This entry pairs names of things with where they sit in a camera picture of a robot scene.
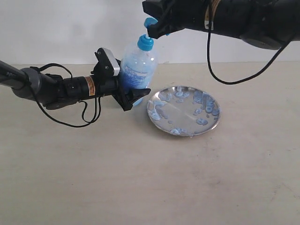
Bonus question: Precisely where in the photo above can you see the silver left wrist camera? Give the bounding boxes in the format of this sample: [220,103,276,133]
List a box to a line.
[103,48,120,76]

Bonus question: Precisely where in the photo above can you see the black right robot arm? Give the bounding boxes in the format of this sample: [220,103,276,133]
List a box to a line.
[142,0,300,50]

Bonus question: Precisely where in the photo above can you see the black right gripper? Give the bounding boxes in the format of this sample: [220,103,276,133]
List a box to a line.
[142,0,209,38]

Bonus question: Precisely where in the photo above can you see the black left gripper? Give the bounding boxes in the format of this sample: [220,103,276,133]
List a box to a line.
[91,48,151,111]

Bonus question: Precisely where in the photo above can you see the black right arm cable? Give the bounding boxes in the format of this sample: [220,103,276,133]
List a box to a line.
[206,30,296,85]

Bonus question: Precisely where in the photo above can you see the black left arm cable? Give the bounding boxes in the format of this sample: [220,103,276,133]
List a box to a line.
[30,63,102,128]

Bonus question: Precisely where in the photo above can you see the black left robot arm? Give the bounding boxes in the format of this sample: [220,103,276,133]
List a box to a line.
[0,48,150,111]

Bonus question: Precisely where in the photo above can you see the blue pump soap bottle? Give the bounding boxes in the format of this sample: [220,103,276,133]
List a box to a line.
[116,17,171,108]

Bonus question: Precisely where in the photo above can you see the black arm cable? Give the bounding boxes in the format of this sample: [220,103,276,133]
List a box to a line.
[206,30,296,85]
[30,63,102,128]

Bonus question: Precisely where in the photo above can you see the round steel plate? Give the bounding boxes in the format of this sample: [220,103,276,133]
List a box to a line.
[147,85,221,137]

